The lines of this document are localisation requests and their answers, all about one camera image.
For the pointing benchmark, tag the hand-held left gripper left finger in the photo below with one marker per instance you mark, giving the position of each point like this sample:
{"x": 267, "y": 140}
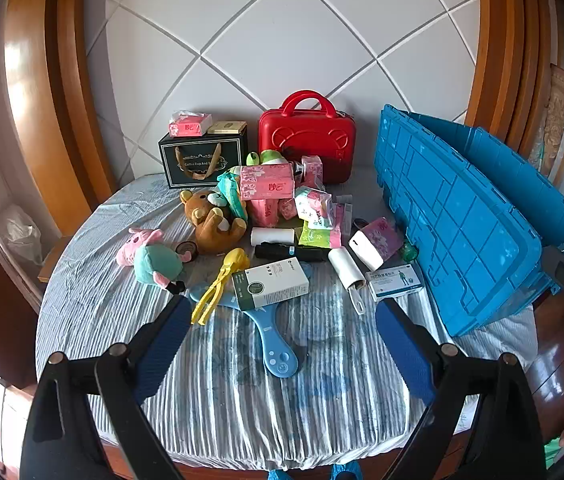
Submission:
{"x": 167, "y": 342}

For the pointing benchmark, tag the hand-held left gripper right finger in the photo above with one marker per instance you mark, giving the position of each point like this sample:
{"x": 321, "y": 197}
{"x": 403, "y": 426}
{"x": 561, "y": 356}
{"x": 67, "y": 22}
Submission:
{"x": 404, "y": 355}

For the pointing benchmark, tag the white blue medicine box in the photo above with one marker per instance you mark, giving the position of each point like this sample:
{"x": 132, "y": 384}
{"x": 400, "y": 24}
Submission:
{"x": 394, "y": 282}

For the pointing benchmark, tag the pink pig plush teal outfit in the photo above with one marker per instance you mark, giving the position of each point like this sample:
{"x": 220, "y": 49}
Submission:
{"x": 157, "y": 262}

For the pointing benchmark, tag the light blue plastic paddle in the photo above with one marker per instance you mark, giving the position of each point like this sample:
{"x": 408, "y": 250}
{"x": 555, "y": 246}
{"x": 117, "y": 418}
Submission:
{"x": 277, "y": 355}

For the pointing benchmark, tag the blue plastic crate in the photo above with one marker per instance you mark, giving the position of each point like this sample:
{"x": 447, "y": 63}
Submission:
{"x": 462, "y": 210}

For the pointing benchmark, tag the green white medicine box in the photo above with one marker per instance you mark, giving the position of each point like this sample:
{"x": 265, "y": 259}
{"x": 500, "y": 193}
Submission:
{"x": 272, "y": 282}

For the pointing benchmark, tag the brown bear plush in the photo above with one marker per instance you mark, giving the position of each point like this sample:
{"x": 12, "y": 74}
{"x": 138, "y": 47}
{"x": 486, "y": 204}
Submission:
{"x": 212, "y": 225}

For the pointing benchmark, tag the white paper roll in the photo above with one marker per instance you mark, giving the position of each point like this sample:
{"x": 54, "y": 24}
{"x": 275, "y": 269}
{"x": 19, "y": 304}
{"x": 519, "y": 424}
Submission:
{"x": 272, "y": 237}

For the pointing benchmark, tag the green frog plush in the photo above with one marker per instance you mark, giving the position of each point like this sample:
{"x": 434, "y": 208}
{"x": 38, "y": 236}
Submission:
{"x": 262, "y": 157}

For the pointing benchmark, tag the yellow plastic tongs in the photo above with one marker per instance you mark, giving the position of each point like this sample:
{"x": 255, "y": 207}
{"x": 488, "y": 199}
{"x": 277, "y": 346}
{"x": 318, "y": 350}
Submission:
{"x": 222, "y": 275}

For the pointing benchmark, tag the small round brown tin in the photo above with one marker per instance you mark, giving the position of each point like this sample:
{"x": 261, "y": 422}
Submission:
{"x": 185, "y": 250}

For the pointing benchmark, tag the small green bottle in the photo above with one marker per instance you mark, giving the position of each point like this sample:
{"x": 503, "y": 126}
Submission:
{"x": 409, "y": 252}

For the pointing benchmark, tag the white rounded box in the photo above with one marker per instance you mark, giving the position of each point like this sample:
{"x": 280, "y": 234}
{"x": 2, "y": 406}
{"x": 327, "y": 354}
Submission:
{"x": 364, "y": 252}

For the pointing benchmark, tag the pink floral tissue pack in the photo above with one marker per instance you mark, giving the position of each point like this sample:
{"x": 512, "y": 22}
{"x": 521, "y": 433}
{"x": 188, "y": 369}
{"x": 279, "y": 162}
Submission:
{"x": 384, "y": 235}

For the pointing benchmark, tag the yellow green packet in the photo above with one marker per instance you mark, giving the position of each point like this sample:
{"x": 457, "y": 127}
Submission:
{"x": 319, "y": 237}

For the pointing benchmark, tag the black folded umbrella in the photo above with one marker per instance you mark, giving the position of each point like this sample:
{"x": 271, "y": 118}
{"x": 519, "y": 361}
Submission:
{"x": 287, "y": 252}

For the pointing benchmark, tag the clear plastic blister pack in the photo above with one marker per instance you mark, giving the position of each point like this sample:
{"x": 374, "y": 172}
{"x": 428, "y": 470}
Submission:
{"x": 342, "y": 215}

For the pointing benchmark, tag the brown patterned curtain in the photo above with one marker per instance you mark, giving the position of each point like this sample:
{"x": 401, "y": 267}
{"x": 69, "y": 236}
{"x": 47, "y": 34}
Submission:
{"x": 559, "y": 110}

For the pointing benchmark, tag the teal yellow soft toy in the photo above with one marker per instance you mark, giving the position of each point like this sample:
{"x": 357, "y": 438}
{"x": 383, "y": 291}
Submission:
{"x": 232, "y": 195}

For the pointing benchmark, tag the pink tissue packet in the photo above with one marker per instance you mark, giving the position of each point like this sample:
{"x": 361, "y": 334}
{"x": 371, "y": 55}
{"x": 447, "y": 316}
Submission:
{"x": 313, "y": 167}
{"x": 264, "y": 212}
{"x": 189, "y": 125}

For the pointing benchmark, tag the clear plastic bag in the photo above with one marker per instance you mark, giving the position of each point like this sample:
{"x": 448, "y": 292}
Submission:
{"x": 19, "y": 235}

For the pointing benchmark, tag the white green wipes packet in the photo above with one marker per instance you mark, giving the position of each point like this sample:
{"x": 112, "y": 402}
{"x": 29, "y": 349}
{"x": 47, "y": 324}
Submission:
{"x": 309, "y": 197}

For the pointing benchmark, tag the black gift box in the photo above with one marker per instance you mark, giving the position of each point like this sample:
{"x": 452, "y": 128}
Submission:
{"x": 202, "y": 160}

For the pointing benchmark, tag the large pink tissue pack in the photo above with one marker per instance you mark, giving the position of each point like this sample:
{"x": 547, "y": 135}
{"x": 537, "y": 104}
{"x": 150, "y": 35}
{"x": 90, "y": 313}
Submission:
{"x": 267, "y": 182}

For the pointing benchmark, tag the flat beige box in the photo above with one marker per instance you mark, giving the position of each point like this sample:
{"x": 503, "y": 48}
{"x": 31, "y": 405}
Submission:
{"x": 227, "y": 127}

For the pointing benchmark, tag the red hard-shell suitcase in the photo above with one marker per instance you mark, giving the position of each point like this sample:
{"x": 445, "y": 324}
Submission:
{"x": 307, "y": 135}

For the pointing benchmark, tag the curved wooden frame post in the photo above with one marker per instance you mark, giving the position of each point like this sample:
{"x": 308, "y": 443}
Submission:
{"x": 57, "y": 85}
{"x": 507, "y": 35}

